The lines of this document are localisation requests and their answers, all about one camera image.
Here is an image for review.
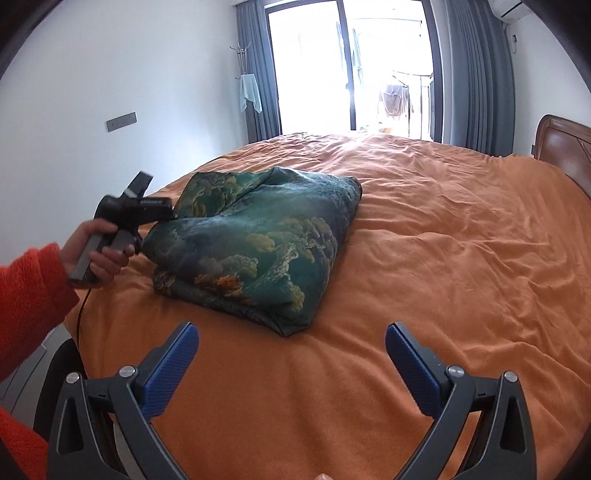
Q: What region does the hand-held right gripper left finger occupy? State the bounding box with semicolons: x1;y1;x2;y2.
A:
46;322;200;480

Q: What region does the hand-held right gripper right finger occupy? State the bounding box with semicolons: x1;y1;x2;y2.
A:
385;322;539;480

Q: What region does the green cloud print padded jacket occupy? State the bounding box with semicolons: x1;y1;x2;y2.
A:
142;167;363;339

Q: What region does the person's left forearm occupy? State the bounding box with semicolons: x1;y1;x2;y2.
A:
0;244;80;381

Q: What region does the person's left hand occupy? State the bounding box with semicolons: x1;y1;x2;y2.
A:
61;220;136;289

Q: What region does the bed with orange quilt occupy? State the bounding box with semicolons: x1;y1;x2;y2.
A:
65;131;591;480

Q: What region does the grey curtain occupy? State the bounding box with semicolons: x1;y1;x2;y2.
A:
236;0;282;144
445;0;517;158

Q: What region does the person's orange sweater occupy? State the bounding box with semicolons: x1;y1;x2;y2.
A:
0;406;49;480

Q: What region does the light blue towel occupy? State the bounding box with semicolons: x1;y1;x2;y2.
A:
239;74;262;114

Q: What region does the wooden coat rack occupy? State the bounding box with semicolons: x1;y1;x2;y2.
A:
229;41;252;77

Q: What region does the glass balcony door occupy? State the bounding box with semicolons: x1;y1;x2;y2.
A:
263;0;444;141

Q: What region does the hanging laundry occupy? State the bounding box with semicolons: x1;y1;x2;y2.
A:
379;84;415;120

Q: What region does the carved wooden headboard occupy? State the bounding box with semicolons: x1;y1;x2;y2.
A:
531;114;591;199

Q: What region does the metal drying rack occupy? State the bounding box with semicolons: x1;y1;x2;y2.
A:
392;69;435;138

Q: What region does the white air conditioner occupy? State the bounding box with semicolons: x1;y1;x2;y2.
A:
487;0;532;21

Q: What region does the grey wall switch panel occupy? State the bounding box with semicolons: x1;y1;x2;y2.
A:
106;112;138;132

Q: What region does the black cable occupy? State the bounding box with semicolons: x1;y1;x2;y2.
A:
76;287;92;370

